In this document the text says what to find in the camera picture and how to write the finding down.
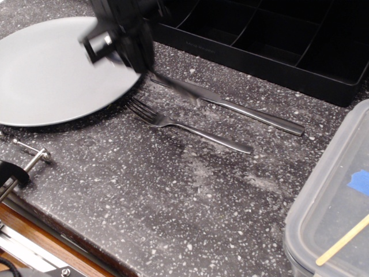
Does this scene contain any silver metal fork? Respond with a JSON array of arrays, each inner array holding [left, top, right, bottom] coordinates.
[[127, 98, 253, 154]]

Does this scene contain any black braided cable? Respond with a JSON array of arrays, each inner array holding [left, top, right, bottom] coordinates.
[[0, 256, 32, 277]]

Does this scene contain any silver metal knife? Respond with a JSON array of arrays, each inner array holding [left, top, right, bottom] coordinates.
[[150, 75, 306, 137]]

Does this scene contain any silver metal spoon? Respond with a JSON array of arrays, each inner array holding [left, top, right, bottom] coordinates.
[[148, 72, 202, 107]]

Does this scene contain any wooden stick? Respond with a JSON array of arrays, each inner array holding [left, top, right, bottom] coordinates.
[[315, 215, 368, 266]]

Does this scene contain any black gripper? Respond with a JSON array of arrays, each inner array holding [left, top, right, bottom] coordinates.
[[78, 1, 161, 74]]

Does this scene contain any blue tape piece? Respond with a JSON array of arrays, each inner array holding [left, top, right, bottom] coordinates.
[[348, 170, 369, 195]]

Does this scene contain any clear plastic container lid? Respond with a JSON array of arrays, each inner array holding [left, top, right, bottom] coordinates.
[[284, 100, 368, 276]]

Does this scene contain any metal clamp with black knob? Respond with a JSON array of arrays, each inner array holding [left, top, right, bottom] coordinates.
[[1, 138, 51, 202]]

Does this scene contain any metal rail with screw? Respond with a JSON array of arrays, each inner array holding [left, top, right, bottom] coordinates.
[[1, 223, 83, 276]]

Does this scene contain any grey round plate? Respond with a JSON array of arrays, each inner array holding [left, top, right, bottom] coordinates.
[[1, 17, 140, 127]]

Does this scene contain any black cutlery organizer tray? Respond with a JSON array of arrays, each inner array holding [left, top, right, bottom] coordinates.
[[146, 1, 368, 107]]

